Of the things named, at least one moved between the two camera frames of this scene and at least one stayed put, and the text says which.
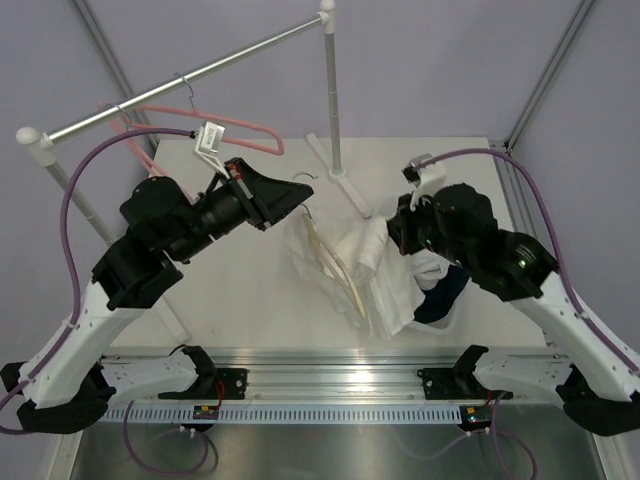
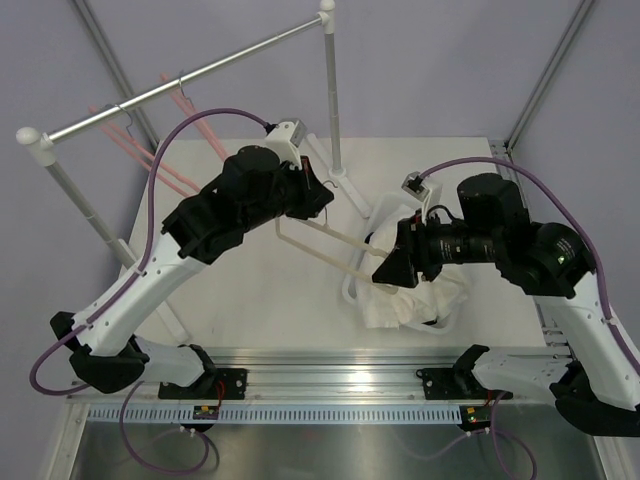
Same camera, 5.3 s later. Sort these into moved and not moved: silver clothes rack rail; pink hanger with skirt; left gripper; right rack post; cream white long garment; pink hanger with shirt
Moved: cream white long garment; pink hanger with skirt; left gripper; pink hanger with shirt
Not moved: silver clothes rack rail; right rack post
